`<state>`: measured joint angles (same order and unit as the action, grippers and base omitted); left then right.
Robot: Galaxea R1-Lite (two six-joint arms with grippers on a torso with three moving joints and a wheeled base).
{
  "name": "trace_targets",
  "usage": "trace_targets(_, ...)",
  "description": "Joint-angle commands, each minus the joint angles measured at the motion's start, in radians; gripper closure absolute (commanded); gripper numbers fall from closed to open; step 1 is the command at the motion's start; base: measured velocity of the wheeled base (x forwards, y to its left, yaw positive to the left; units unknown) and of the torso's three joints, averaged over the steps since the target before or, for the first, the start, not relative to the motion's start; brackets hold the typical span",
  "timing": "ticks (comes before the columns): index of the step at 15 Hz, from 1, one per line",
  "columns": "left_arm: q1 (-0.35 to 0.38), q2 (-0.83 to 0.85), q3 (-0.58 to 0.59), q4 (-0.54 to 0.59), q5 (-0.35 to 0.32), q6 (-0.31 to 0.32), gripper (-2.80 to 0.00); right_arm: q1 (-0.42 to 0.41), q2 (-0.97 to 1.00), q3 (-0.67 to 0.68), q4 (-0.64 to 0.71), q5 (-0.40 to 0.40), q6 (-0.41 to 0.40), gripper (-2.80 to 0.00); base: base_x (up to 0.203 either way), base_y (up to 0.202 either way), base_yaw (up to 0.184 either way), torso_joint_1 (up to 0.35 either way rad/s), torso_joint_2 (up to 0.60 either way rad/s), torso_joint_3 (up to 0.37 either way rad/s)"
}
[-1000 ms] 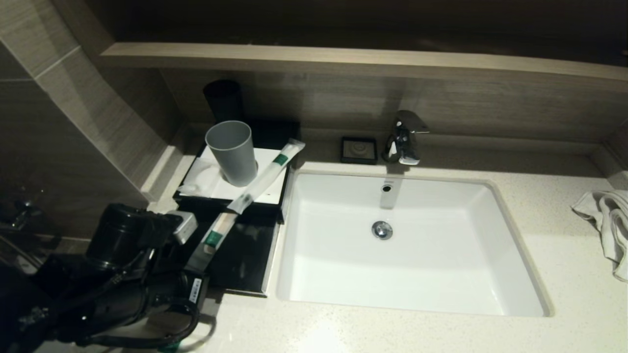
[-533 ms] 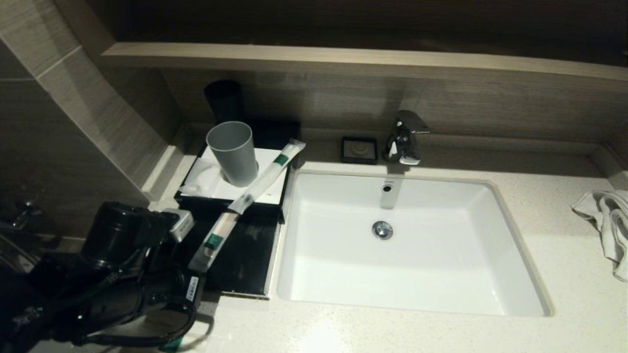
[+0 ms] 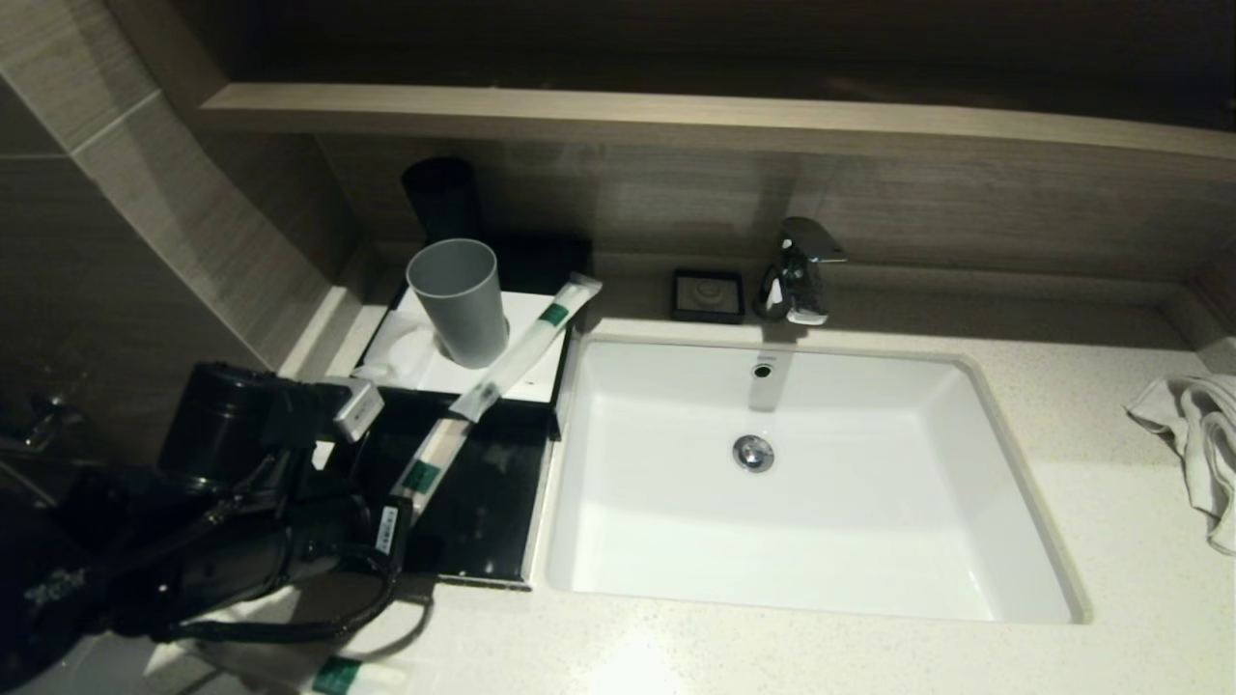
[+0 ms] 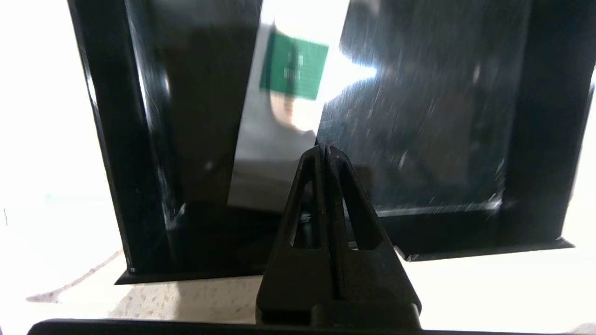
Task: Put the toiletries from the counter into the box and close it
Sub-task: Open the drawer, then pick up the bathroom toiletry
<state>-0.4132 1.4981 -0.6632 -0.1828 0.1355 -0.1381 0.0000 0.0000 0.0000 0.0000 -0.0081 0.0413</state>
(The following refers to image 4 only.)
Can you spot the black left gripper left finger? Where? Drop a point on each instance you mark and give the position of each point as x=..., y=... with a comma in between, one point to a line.
x=298, y=279

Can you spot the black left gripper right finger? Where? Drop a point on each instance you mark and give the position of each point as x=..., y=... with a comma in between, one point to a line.
x=372, y=279

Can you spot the black sliding drawer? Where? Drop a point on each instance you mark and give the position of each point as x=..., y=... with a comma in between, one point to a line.
x=442, y=139

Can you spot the clear packet with green label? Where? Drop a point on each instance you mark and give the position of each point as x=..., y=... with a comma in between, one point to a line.
x=279, y=130

